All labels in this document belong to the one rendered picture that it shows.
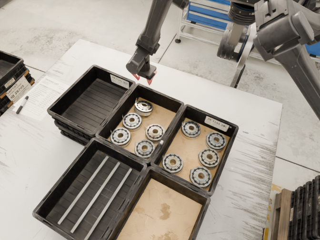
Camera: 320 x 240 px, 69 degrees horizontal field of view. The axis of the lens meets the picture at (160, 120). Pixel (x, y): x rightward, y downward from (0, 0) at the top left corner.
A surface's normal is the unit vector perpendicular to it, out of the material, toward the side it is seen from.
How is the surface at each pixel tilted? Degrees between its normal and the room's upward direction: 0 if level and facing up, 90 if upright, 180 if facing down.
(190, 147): 0
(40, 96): 0
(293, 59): 87
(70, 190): 0
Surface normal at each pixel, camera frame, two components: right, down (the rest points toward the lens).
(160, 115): 0.04, -0.56
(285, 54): -0.44, 0.70
